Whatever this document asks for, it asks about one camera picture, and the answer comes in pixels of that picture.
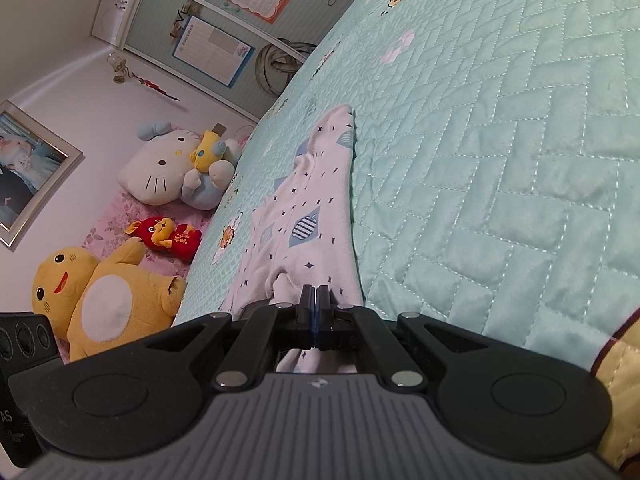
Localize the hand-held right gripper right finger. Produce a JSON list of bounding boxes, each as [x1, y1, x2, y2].
[[316, 285, 493, 391]]

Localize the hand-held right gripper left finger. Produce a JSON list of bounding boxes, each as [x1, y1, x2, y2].
[[140, 285, 317, 393]]

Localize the white blue-patterned long-sleeve shirt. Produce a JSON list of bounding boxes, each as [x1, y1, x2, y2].
[[220, 104, 366, 374]]

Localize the yellow plush toy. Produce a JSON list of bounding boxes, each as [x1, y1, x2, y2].
[[31, 237, 187, 362]]

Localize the pink floral cloth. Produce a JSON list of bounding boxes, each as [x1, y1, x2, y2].
[[57, 120, 251, 362]]

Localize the red plush toy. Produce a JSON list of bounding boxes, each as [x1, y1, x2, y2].
[[125, 216, 202, 263]]

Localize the framed portrait photo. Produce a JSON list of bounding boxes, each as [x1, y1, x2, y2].
[[0, 100, 84, 251]]

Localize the white cat plush toy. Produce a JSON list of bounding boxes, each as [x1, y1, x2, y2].
[[117, 120, 244, 210]]

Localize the mint quilted bee-print bedspread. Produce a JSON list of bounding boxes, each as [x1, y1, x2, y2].
[[172, 0, 640, 480]]

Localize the grey coiled hoops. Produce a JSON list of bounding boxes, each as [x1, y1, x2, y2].
[[255, 37, 317, 97]]

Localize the blue-framed poster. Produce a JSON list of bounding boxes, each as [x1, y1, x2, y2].
[[172, 15, 256, 89]]

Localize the sliding-door wardrobe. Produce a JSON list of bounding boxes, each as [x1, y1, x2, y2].
[[90, 0, 396, 122]]

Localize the hanging wall ornament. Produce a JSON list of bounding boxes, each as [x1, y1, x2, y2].
[[106, 52, 181, 103]]

